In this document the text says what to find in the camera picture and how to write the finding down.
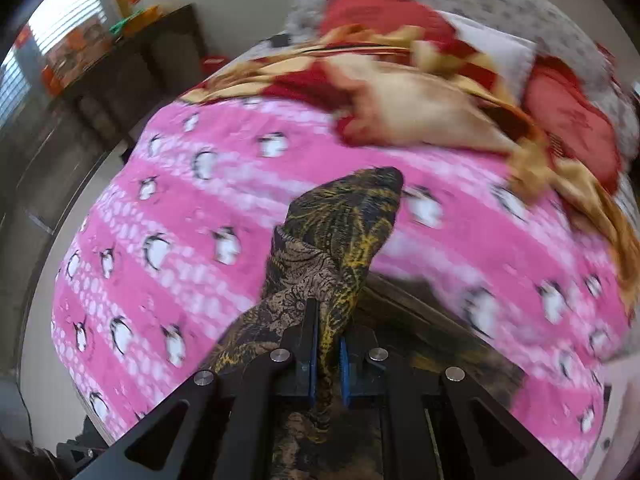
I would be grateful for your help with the white pillow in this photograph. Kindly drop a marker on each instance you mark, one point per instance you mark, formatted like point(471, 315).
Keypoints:
point(514, 57)

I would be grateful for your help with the red and gold blanket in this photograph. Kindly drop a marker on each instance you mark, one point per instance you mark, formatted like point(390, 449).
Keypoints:
point(401, 84)

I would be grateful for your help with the dark wooden side table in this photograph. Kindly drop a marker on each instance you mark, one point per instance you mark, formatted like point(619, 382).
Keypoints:
point(50, 148)

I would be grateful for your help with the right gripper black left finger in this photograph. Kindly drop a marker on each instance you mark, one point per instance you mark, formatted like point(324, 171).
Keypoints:
point(219, 426)

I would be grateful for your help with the brown batik patterned cloth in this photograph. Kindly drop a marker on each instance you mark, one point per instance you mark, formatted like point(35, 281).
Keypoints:
point(322, 252)

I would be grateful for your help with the grey floral pillow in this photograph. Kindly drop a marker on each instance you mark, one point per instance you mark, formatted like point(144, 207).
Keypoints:
point(584, 33)

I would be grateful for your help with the pink penguin bedsheet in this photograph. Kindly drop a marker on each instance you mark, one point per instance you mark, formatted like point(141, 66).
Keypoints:
point(175, 248)

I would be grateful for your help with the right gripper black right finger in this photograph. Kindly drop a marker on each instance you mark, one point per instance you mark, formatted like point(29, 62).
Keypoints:
point(438, 425)

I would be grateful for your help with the red plastic stool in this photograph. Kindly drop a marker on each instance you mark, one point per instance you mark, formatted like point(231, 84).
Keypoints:
point(210, 64)

